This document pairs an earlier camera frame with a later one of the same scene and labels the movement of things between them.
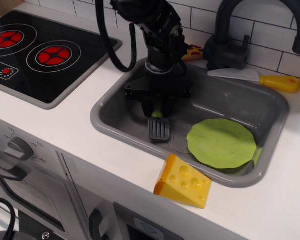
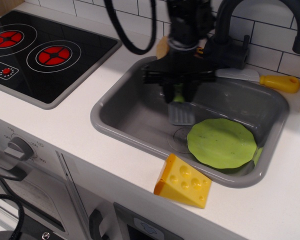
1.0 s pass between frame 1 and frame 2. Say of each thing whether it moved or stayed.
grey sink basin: stayed
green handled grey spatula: moved
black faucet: stayed
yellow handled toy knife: stayed
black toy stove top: stayed
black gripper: moved
